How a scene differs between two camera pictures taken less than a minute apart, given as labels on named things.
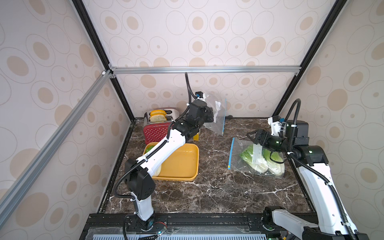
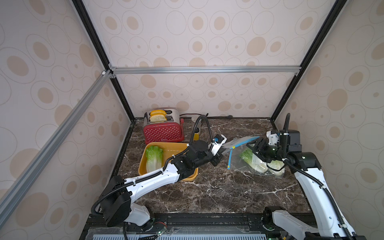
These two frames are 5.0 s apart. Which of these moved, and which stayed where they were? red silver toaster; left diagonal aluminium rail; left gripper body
Moved: left gripper body
Stayed: red silver toaster; left diagonal aluminium rail
